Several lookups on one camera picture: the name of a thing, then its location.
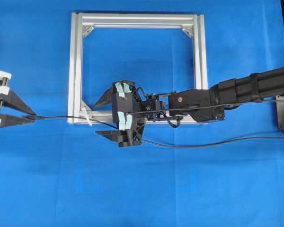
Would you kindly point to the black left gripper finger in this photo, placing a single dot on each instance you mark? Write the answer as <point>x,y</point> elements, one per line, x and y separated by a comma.
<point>9,120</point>
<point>12,100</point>

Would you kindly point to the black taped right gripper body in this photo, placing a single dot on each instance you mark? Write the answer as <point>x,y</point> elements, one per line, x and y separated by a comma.
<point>126,101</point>

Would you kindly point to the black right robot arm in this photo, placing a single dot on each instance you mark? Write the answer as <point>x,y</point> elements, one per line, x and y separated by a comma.
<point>208,105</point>

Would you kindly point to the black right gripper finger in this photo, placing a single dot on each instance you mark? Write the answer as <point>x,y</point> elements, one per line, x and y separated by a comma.
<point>115,136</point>
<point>105,99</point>

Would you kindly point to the silver aluminium extrusion frame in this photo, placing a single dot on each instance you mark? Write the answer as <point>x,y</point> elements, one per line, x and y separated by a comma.
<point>83,24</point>

